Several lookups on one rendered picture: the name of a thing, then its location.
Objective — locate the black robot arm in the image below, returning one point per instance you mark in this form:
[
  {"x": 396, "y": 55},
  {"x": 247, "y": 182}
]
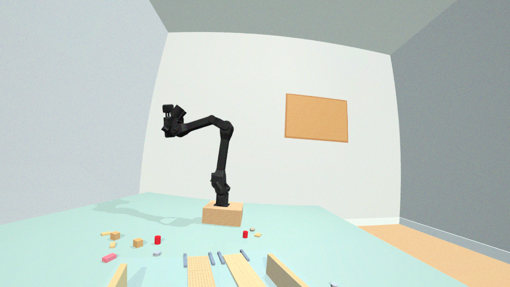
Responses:
[{"x": 178, "y": 128}]

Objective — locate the pink rectangular block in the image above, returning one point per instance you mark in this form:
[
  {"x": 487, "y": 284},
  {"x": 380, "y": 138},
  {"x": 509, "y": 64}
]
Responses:
[{"x": 109, "y": 257}]

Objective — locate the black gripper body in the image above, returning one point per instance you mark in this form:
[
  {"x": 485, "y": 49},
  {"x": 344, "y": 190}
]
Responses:
[{"x": 167, "y": 108}]

